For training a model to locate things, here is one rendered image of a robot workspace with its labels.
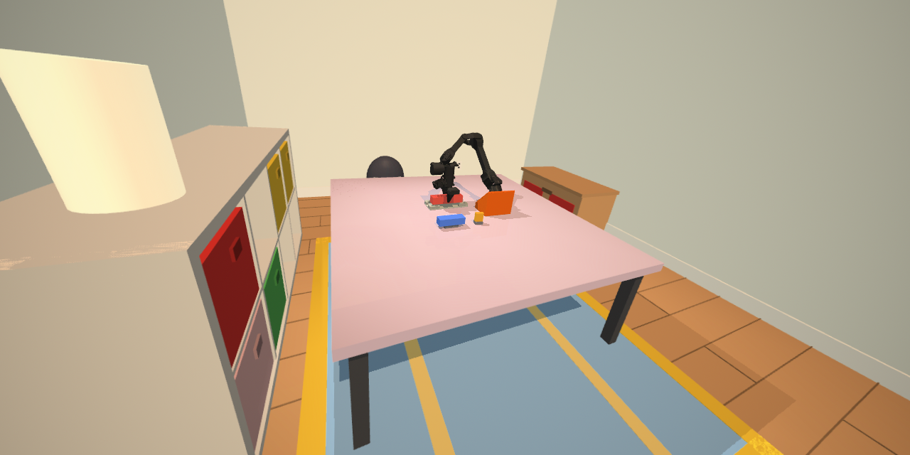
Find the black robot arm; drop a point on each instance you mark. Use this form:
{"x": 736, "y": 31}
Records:
{"x": 489, "y": 177}

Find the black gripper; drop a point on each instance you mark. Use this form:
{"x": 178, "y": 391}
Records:
{"x": 449, "y": 190}

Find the blue bar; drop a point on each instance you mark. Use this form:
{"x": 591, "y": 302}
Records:
{"x": 447, "y": 220}

